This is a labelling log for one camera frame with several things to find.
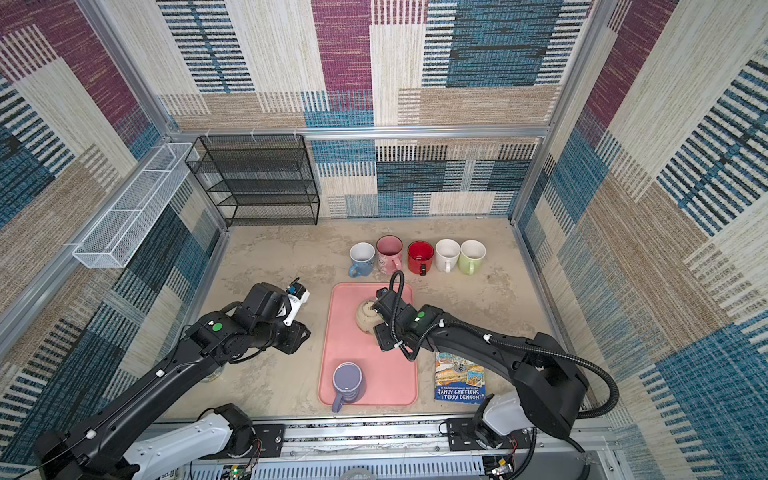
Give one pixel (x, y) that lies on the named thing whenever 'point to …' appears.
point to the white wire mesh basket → (115, 239)
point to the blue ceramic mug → (361, 257)
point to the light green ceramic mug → (472, 253)
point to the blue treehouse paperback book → (458, 380)
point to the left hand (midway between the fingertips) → (304, 327)
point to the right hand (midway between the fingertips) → (392, 335)
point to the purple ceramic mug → (349, 384)
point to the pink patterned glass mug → (389, 250)
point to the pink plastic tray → (390, 376)
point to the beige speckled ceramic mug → (368, 318)
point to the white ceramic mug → (447, 254)
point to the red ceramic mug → (420, 257)
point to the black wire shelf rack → (258, 180)
